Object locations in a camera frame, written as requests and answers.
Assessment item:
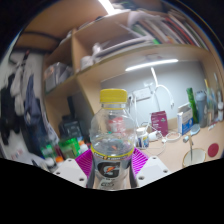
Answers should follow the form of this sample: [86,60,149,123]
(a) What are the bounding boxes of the white LED light bar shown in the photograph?
[124,58,180,73]

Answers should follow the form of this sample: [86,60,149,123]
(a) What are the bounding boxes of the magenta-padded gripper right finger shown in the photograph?
[129,147,172,188]

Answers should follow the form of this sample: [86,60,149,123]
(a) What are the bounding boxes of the magenta carton box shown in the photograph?
[150,110,170,137]

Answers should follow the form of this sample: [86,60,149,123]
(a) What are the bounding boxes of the white and blue carton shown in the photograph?
[176,102,195,136]

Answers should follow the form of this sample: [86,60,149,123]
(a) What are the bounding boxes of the black box appliance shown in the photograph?
[58,114,83,141]

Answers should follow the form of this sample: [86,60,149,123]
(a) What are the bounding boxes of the ceiling light strip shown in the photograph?
[98,0,116,15]

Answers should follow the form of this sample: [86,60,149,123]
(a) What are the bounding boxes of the tall green bottle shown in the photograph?
[185,87,199,125]

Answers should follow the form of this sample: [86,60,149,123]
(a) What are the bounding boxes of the wooden shelf unit with books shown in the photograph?
[41,0,222,138]

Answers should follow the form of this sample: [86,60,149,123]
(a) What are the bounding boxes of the white hanging cable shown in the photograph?
[150,67,175,110]

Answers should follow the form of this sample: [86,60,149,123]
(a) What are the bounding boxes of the wooden stirring stick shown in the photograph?
[186,134,195,164]

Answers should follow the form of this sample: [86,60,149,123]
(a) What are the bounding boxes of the white pill bottle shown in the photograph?
[135,127,150,150]

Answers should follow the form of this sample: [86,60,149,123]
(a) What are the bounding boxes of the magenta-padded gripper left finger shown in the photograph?
[53,148,96,188]

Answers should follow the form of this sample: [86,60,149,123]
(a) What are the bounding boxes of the white wall power outlet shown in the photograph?
[131,87,152,102]

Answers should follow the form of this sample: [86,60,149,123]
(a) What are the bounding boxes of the grey shaker bottle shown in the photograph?
[194,90,209,129]

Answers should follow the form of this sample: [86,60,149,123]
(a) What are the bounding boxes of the white power adapter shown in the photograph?
[148,130,161,142]

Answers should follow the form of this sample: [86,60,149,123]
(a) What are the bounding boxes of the clear yellow-capped drink bottle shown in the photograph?
[89,88,137,191]

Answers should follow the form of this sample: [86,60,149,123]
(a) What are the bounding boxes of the green plastic jar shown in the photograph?
[58,137,81,160]

